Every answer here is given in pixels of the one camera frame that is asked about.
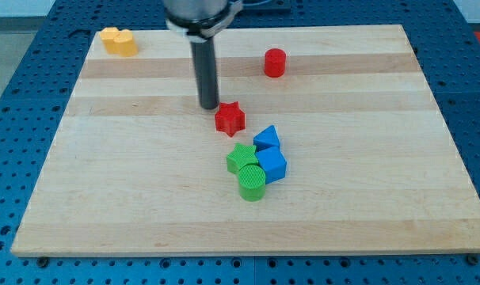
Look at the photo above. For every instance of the red cylinder block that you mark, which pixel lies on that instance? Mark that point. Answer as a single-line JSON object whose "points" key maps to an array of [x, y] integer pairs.
{"points": [[275, 62]]}

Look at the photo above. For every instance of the blue cube block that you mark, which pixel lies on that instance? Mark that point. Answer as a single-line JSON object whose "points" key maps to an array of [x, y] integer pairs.
{"points": [[272, 161]]}

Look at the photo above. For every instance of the yellow pentagon block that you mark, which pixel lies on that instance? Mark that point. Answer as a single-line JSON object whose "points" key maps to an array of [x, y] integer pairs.
{"points": [[108, 35]]}

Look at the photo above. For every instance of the green star block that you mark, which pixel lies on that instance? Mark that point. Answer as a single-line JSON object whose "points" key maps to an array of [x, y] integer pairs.
{"points": [[241, 156]]}

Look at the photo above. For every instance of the green cylinder block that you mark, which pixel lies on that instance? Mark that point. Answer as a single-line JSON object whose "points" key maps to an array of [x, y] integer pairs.
{"points": [[251, 182]]}

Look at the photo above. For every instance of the yellow heart block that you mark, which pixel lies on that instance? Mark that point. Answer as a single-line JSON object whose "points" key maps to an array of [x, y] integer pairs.
{"points": [[125, 43]]}

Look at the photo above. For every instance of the red star block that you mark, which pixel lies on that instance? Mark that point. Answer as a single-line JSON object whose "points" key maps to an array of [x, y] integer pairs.
{"points": [[230, 118]]}

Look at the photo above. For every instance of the blue triangle block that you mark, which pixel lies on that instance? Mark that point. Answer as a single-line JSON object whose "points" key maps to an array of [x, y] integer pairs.
{"points": [[266, 139]]}

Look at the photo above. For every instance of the light wooden board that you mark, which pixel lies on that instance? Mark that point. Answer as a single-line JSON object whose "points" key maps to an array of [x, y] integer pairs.
{"points": [[344, 152]]}

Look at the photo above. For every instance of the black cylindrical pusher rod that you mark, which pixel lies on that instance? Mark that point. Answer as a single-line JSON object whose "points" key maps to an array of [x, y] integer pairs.
{"points": [[203, 57]]}

